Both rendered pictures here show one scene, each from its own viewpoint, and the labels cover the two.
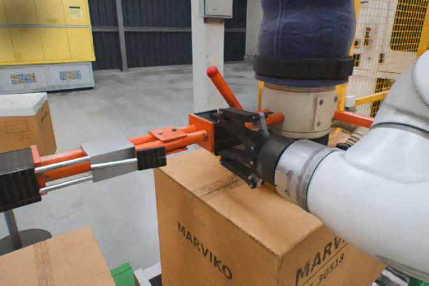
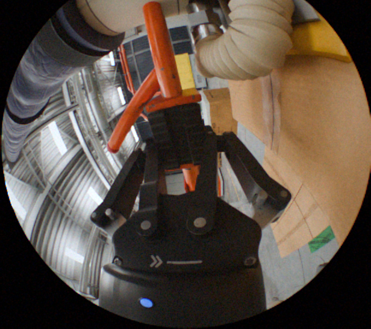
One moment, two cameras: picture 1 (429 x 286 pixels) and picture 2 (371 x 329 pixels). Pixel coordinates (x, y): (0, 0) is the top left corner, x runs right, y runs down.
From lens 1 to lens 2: 0.50 m
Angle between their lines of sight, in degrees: 67
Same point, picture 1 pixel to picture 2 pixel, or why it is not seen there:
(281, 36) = (55, 78)
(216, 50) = not seen: hidden behind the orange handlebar
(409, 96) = not seen: outside the picture
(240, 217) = (314, 180)
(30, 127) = (215, 104)
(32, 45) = (185, 76)
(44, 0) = not seen: hidden behind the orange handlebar
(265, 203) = (331, 115)
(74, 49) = (183, 61)
